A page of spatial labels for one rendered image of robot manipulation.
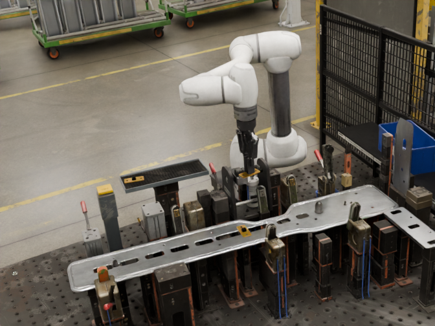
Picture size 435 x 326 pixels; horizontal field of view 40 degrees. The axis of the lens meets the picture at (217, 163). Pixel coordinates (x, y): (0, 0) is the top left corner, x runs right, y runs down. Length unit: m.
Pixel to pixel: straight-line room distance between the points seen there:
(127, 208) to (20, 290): 1.97
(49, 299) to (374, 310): 1.38
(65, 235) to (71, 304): 1.86
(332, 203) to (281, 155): 0.53
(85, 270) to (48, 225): 2.36
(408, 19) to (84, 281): 3.20
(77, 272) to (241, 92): 0.92
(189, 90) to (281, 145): 0.92
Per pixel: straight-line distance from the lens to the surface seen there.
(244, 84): 2.18
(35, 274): 2.95
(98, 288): 2.15
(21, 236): 4.65
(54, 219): 4.75
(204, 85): 2.19
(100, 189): 2.55
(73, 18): 9.07
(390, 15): 4.79
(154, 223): 2.44
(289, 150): 3.03
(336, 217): 2.53
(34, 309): 2.74
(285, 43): 2.72
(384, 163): 2.82
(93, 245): 2.43
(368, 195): 2.68
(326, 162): 2.64
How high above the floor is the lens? 2.35
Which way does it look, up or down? 27 degrees down
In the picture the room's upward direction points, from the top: 5 degrees counter-clockwise
